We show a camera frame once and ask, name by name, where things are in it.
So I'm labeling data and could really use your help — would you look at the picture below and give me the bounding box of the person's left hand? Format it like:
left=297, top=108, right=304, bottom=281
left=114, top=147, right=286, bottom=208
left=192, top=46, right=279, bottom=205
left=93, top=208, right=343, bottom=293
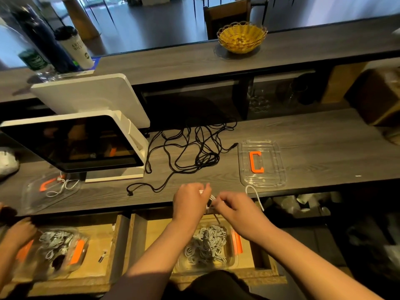
left=172, top=182, right=214, bottom=229

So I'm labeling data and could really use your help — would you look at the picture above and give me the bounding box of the person's right hand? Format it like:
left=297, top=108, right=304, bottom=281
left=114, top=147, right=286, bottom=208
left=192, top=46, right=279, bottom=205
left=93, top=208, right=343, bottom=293
left=212, top=190, right=276, bottom=245

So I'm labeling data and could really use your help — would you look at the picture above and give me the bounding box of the clear container drawer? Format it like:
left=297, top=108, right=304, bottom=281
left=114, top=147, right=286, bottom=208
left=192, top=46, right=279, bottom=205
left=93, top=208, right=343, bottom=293
left=14, top=227, right=90, bottom=280
left=177, top=218, right=245, bottom=274

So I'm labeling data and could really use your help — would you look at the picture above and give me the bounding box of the black cable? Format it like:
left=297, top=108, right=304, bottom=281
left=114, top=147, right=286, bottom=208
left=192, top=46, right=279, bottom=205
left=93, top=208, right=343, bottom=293
left=127, top=172, right=177, bottom=196

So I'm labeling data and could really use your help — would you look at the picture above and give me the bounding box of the bundle of black cables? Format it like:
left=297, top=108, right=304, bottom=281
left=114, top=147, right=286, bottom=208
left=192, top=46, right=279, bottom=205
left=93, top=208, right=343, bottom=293
left=145, top=122, right=240, bottom=174

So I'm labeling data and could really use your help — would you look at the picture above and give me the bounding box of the pile of cables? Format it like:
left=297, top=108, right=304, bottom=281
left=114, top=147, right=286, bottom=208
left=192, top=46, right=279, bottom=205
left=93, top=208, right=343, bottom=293
left=40, top=175, right=81, bottom=198

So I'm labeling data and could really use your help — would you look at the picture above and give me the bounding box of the person's right forearm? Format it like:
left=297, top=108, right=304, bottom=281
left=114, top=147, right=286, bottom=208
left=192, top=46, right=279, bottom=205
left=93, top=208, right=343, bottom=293
left=256, top=225, right=383, bottom=300

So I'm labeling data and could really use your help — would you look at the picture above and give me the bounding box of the person's left forearm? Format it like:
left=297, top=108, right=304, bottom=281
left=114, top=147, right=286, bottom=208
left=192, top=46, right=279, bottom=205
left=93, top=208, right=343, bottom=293
left=103, top=218, right=201, bottom=300

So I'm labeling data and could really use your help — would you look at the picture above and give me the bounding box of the brown cardboard box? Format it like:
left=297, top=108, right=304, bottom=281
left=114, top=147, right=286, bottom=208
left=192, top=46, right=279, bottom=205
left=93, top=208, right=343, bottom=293
left=369, top=65, right=400, bottom=125

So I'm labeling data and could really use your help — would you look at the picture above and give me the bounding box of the wooden drawer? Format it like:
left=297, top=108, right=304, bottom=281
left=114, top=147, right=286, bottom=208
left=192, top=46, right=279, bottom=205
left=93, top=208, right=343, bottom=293
left=125, top=206, right=288, bottom=288
left=0, top=212, right=131, bottom=298

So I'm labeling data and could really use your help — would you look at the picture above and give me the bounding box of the pile of white containers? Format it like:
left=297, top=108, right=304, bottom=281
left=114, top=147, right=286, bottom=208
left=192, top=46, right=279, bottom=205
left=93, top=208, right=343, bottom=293
left=275, top=190, right=341, bottom=218

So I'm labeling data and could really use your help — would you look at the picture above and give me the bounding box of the white touchscreen monitor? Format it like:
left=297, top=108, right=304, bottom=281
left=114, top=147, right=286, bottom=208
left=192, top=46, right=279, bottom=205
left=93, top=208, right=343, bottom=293
left=0, top=110, right=150, bottom=183

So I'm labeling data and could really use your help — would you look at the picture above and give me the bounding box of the grey wooden bar counter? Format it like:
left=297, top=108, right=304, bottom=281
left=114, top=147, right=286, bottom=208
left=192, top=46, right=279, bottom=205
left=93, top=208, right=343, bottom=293
left=0, top=14, right=400, bottom=104

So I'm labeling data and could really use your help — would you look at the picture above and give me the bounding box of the white customer display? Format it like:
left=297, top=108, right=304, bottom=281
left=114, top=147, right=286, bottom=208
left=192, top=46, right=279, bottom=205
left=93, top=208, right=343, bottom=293
left=30, top=73, right=151, bottom=129

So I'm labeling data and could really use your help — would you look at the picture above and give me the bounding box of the flat cardboard sheet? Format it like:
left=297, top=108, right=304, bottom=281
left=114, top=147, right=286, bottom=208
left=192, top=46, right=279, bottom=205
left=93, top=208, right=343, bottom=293
left=322, top=62, right=366, bottom=104

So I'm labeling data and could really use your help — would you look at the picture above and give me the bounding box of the yellow woven basket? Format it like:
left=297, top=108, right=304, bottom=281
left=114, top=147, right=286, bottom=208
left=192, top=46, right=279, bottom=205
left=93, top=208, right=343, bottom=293
left=217, top=22, right=268, bottom=55

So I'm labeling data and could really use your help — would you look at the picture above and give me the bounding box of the white headset device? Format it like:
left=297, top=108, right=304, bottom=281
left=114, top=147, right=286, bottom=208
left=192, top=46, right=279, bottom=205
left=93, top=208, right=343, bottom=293
left=0, top=148, right=20, bottom=179

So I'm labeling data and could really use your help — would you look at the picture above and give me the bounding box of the brown wooden chair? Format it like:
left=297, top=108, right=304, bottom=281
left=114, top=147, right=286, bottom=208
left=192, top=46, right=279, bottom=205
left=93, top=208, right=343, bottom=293
left=204, top=0, right=252, bottom=40

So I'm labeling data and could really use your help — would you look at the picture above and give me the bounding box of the white paper coffee cup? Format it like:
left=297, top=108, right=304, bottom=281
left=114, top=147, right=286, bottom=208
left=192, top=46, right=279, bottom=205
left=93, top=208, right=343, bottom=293
left=54, top=26, right=96, bottom=70

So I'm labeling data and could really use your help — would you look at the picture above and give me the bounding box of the clear plastic water bottle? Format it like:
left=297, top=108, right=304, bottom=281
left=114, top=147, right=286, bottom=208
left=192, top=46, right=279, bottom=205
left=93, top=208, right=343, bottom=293
left=0, top=25, right=56, bottom=82

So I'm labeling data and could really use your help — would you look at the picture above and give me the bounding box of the black thermos bottle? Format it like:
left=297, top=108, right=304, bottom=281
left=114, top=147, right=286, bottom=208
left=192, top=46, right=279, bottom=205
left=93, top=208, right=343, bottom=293
left=12, top=6, right=79, bottom=74

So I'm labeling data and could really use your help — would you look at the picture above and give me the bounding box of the round wooden table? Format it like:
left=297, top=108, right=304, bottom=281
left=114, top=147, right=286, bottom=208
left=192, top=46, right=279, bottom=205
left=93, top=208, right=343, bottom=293
left=62, top=0, right=101, bottom=41

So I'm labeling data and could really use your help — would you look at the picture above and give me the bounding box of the clear lid orange handle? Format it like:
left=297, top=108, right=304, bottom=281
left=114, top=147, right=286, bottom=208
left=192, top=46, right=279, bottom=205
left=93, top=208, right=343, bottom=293
left=237, top=140, right=287, bottom=188
left=22, top=172, right=82, bottom=215

